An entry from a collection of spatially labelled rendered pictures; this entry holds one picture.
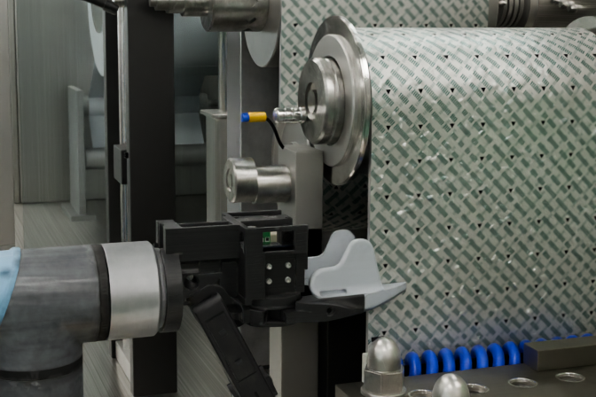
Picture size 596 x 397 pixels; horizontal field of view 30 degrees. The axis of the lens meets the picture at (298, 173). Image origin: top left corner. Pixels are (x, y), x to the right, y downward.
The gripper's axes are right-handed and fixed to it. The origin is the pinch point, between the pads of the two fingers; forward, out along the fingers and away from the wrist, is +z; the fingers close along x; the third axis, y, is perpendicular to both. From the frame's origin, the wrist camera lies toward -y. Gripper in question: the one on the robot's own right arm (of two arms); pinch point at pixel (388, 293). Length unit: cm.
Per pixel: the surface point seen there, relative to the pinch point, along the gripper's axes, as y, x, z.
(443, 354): -5.0, -2.6, 3.9
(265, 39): 20.6, 29.1, -1.9
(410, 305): -1.1, -0.3, 1.9
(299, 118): 14.5, 7.1, -5.8
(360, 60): 19.8, -0.1, -3.0
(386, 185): 9.4, -0.2, -0.6
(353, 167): 10.8, 1.0, -3.0
